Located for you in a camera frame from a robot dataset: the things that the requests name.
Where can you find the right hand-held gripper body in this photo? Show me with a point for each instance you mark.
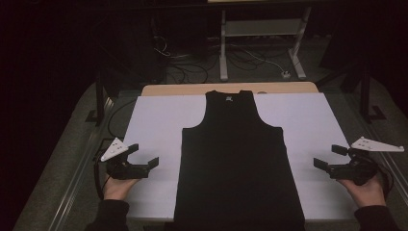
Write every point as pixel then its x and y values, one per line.
pixel 356 168

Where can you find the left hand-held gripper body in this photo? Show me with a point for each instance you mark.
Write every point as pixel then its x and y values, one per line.
pixel 126 170

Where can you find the black tank top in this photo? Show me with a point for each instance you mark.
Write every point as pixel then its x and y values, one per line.
pixel 237 160

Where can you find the person's left hand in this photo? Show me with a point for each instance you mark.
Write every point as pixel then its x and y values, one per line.
pixel 118 189

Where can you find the person's right hand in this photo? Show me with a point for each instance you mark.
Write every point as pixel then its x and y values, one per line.
pixel 365 192

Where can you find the white board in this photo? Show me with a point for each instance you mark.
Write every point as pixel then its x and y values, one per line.
pixel 314 122

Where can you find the black metal stand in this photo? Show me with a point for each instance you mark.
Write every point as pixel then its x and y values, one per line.
pixel 100 96
pixel 364 93

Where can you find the wooden table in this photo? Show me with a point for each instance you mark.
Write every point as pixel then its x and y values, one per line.
pixel 179 89

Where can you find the white power plug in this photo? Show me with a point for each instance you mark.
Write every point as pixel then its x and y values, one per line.
pixel 286 75

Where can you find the grey metal desk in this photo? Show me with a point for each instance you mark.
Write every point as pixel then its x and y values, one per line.
pixel 261 28

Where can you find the metal floor rail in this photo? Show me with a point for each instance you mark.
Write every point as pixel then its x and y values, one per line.
pixel 80 173
pixel 389 163

